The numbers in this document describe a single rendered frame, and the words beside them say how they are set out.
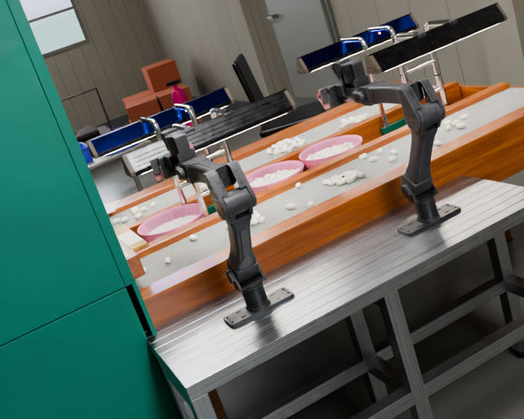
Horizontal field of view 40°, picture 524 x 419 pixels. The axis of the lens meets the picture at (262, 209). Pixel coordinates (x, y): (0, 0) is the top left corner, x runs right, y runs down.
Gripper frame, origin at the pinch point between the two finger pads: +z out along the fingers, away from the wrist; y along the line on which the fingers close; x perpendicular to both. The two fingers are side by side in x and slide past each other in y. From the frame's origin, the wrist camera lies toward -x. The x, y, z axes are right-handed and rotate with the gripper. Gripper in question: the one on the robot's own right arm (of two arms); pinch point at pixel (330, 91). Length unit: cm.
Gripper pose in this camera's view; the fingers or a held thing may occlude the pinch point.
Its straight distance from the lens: 245.8
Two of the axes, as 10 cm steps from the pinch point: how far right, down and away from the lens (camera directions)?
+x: 3.1, 9.0, 3.0
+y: -8.6, 4.0, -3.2
